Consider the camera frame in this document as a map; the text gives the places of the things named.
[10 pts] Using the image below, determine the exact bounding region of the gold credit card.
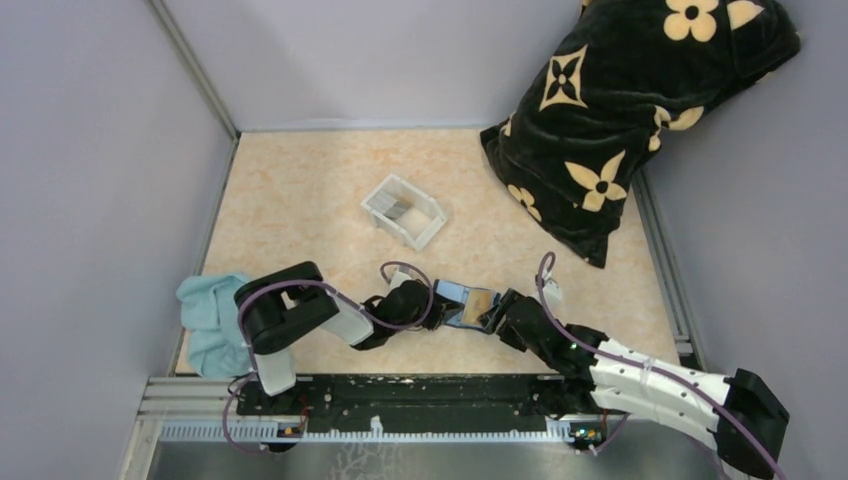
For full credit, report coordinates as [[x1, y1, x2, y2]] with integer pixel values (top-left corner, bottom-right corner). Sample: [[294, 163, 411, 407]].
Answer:
[[461, 289, 498, 328]]

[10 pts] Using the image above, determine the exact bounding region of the navy blue card holder wallet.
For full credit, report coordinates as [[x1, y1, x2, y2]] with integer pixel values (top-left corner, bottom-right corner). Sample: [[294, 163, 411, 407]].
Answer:
[[434, 279, 502, 333]]

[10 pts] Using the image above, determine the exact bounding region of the white plastic card box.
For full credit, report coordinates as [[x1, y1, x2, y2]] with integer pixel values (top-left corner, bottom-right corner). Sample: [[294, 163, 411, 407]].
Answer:
[[360, 174, 449, 252]]

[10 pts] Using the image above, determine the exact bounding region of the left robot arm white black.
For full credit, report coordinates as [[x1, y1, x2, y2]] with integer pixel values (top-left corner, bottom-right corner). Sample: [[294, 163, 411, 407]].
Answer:
[[234, 261, 464, 414]]

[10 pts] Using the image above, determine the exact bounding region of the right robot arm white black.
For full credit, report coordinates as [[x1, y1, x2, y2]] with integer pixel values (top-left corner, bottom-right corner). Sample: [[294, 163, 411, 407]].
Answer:
[[479, 290, 790, 479]]

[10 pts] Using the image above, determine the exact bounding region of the grey card stack in box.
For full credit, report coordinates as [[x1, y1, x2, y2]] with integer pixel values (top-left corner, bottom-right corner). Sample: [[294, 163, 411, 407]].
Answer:
[[366, 190, 411, 221]]

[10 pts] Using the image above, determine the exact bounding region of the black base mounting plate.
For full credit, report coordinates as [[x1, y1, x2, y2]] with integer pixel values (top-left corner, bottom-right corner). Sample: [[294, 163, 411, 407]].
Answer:
[[236, 374, 602, 434]]

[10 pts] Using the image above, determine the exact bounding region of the light blue cloth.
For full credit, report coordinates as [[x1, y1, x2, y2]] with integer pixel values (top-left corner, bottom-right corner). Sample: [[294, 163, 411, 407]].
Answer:
[[176, 273, 252, 379]]

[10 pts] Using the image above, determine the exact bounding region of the black floral patterned pillow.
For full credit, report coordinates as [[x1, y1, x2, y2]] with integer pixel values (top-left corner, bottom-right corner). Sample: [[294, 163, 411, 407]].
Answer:
[[480, 0, 801, 268]]

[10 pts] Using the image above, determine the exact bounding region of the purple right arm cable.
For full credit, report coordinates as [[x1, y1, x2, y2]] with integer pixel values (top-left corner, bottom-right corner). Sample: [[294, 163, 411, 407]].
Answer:
[[535, 251, 790, 480]]

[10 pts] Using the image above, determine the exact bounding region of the aluminium side rail right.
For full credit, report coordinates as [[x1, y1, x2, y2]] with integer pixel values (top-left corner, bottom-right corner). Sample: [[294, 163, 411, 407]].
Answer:
[[633, 170, 703, 370]]

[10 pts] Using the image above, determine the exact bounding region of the aluminium front rail frame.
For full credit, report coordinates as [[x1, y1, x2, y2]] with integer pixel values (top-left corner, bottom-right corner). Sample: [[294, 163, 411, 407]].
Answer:
[[135, 374, 738, 444]]

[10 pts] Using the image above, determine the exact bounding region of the aluminium corner post left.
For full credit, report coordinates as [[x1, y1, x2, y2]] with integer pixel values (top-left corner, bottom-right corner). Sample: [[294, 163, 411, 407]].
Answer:
[[144, 0, 241, 141]]

